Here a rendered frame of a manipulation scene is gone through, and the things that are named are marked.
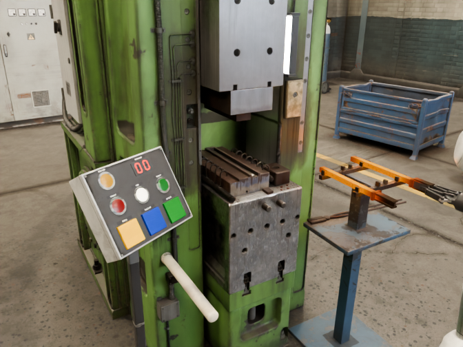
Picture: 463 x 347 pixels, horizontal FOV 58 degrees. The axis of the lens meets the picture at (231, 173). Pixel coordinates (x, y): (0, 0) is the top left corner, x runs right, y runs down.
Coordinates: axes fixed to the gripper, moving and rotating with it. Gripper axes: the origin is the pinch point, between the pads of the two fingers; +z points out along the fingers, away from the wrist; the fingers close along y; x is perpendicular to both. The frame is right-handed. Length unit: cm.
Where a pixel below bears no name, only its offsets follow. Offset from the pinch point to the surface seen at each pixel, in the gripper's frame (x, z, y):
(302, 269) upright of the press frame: -70, 54, -14
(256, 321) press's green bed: -78, 39, -55
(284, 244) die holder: -33, 34, -44
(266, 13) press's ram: 67, 40, -56
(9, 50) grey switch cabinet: 11, 566, -110
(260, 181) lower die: -1, 40, -55
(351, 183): 0.8, 15.5, -25.6
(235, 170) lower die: 2, 49, -62
